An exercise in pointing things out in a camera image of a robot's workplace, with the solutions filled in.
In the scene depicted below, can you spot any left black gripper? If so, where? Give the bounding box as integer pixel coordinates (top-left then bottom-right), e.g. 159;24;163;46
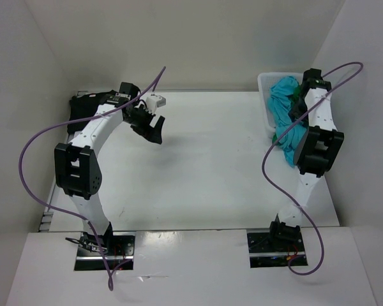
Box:
124;104;165;144

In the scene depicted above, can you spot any light blue t-shirt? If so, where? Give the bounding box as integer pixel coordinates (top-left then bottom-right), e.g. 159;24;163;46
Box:
267;76;306;168

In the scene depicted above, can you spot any black t-shirt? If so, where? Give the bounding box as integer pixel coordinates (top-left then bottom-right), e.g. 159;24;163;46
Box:
67;90;117;135

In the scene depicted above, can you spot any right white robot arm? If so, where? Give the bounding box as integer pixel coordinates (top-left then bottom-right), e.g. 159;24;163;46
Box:
267;68;344;251

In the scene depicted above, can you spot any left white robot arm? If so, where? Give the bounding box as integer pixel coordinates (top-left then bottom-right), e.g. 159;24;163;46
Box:
54;82;166;255

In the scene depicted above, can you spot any green t-shirt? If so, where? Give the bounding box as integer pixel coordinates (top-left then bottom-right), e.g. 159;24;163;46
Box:
268;82;300;128

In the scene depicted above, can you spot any white plastic basket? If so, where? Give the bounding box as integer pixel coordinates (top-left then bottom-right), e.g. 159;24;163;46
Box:
257;72;303;138

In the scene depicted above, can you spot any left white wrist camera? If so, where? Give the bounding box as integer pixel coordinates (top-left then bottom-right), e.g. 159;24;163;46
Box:
145;94;167;113

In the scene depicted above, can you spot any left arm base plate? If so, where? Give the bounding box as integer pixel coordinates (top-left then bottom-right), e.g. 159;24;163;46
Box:
66;233;135;272

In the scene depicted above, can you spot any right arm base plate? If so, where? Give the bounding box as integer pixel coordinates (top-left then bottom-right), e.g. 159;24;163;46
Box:
246;230;308;268

